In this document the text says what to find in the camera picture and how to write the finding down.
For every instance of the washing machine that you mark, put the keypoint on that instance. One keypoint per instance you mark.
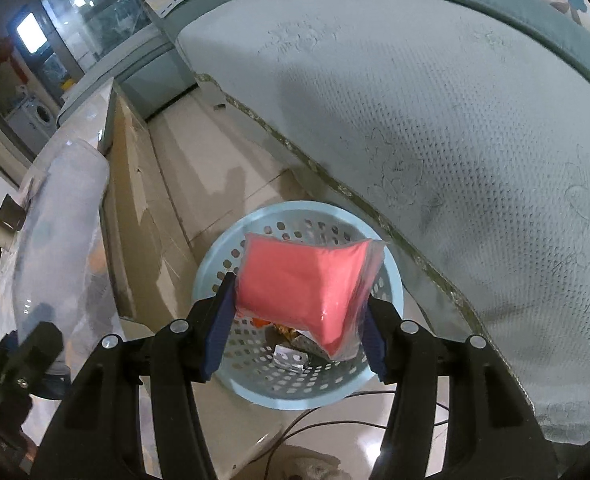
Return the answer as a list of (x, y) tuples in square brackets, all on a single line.
[(35, 119)]

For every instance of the light blue plastic basket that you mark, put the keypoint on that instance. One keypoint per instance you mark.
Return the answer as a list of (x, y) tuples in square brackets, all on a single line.
[(295, 395)]

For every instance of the teal sofa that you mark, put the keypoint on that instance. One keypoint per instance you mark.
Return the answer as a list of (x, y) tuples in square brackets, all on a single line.
[(425, 135)]

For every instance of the glass sliding door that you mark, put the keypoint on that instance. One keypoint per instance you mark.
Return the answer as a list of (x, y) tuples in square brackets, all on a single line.
[(100, 10)]

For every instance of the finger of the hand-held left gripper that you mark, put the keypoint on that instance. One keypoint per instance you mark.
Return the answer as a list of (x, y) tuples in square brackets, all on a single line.
[(30, 360)]

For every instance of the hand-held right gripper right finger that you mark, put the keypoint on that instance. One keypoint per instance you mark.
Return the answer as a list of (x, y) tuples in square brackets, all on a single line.
[(375, 340)]

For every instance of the white fluffy thing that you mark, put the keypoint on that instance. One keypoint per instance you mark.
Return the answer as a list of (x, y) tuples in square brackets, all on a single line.
[(315, 467)]

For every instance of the white coffee table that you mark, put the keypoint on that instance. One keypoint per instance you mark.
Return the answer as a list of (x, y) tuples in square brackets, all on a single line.
[(135, 200)]

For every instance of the pink packet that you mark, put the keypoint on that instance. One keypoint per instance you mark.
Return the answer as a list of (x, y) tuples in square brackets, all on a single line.
[(300, 280)]

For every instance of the teal cushion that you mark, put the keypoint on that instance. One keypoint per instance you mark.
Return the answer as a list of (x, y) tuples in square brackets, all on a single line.
[(525, 15)]

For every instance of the polka dot white packet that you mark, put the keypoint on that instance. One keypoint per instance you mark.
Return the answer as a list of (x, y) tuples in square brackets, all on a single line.
[(291, 358)]

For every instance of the red knot ornament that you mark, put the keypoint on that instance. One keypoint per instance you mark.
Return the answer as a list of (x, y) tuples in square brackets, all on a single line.
[(6, 52)]

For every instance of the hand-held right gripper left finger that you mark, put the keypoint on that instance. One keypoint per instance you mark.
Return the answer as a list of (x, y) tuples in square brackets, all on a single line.
[(220, 320)]

